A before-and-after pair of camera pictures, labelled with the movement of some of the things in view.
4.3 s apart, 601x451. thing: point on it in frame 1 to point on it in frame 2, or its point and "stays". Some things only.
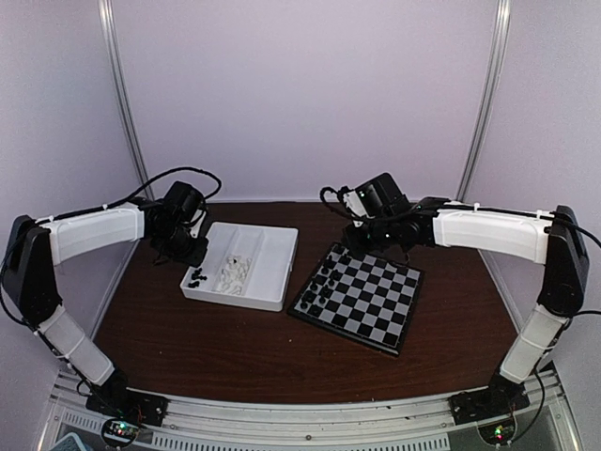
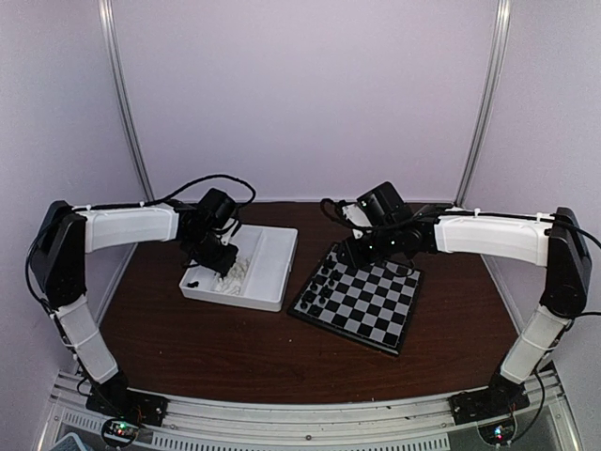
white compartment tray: [247, 264] stays
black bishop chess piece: [330, 263] stays
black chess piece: [309, 296] stays
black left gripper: [195, 257] to [223, 264]
